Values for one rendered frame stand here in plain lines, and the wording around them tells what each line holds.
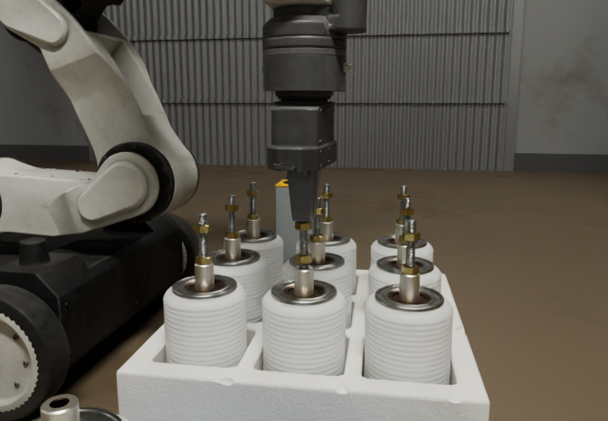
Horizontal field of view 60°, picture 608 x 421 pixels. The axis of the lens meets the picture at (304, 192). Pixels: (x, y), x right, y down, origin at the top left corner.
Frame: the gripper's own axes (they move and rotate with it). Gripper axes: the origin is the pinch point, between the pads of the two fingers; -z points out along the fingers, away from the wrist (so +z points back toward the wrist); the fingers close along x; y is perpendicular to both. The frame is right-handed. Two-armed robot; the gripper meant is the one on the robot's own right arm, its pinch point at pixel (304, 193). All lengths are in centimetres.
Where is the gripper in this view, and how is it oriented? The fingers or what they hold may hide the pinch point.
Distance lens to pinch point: 58.0
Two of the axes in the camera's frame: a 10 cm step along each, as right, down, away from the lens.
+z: 0.0, -9.8, -1.7
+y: 9.7, 0.5, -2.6
